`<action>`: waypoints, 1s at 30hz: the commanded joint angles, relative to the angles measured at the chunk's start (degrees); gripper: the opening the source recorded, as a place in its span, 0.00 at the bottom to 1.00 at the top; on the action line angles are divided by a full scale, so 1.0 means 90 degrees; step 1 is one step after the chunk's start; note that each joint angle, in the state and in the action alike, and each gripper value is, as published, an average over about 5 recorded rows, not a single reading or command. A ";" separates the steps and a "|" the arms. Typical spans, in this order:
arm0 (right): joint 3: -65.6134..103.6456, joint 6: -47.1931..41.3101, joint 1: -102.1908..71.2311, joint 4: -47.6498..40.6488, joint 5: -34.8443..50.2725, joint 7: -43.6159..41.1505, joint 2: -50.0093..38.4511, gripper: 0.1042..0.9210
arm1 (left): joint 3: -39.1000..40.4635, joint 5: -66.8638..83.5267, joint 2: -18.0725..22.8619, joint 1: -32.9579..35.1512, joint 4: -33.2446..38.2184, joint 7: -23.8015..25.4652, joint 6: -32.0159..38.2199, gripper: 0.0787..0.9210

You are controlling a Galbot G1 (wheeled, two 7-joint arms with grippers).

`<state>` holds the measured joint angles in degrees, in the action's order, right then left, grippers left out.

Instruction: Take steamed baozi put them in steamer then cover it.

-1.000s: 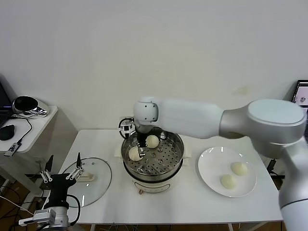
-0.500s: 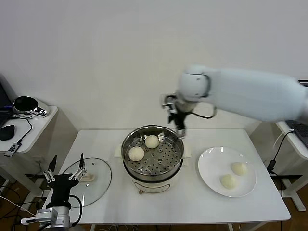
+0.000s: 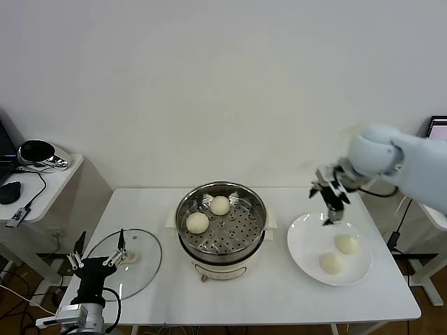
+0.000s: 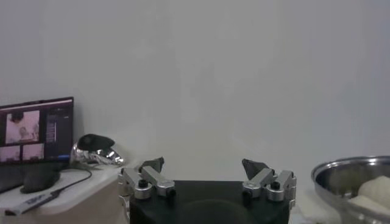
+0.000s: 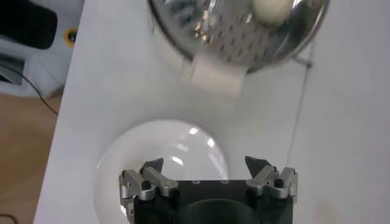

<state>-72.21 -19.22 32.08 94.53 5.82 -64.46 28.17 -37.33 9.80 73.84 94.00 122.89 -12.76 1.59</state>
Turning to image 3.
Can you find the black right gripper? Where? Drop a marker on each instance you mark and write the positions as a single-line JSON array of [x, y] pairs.
[[335, 188]]

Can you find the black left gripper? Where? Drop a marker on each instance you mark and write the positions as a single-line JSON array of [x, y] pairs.
[[92, 275]]

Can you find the white steamed baozi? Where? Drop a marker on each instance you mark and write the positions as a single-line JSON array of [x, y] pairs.
[[331, 264], [346, 244], [220, 205], [197, 223]]

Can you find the round glass pot lid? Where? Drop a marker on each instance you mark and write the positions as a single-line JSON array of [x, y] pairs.
[[146, 251]]

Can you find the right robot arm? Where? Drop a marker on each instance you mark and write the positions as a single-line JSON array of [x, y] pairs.
[[419, 164]]

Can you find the perforated steel steamer basket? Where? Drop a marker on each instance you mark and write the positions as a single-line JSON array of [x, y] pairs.
[[241, 227]]

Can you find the white round plate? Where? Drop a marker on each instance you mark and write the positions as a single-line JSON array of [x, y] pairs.
[[304, 244]]

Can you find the white side table with label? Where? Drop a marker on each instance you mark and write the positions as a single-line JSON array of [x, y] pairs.
[[380, 216]]

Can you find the white side table with mouse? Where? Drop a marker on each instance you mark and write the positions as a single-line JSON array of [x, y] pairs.
[[59, 188]]

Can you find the grey usb hub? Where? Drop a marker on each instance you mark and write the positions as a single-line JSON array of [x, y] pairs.
[[17, 217]]

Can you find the white table leg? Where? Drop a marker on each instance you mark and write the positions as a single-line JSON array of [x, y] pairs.
[[135, 331], [334, 331]]

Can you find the black computer mouse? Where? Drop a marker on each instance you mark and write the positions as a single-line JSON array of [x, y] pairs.
[[10, 192]]

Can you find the chrome and black device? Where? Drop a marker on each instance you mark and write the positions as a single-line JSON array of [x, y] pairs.
[[38, 153]]

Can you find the white electric cooking pot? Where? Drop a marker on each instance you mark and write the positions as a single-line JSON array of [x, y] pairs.
[[223, 270]]

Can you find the white wall socket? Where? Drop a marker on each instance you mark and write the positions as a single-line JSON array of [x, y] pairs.
[[58, 234]]

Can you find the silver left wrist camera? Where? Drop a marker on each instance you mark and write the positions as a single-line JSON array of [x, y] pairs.
[[66, 314]]

